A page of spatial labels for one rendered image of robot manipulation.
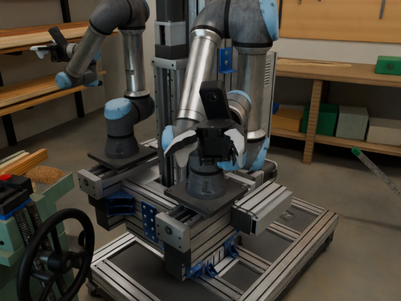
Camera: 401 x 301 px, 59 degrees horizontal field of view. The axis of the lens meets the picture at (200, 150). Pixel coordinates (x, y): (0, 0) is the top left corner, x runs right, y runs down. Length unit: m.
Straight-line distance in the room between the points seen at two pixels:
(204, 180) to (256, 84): 0.37
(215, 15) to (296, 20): 2.75
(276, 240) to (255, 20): 1.35
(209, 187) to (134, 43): 0.70
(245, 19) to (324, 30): 2.72
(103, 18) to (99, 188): 0.67
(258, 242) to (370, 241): 0.85
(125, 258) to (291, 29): 2.73
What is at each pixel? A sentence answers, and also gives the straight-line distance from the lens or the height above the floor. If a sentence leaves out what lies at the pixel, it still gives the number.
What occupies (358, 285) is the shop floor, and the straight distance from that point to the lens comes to 2.25.
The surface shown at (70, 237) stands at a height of 0.62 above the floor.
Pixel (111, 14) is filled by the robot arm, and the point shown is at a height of 1.40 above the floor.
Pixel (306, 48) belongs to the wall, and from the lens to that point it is 3.79.
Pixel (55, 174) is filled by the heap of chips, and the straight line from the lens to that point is 1.29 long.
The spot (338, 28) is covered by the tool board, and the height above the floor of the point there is 1.15.
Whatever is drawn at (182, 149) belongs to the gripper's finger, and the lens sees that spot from 0.65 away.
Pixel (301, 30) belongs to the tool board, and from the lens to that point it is 3.76.
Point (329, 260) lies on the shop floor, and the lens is 2.35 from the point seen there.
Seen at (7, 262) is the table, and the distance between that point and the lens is 1.05.
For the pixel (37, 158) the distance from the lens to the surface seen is 1.41.
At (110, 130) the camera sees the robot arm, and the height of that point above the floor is 0.94.
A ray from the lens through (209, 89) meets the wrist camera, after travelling 0.66.
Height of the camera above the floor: 1.48
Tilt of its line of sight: 25 degrees down
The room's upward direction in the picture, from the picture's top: straight up
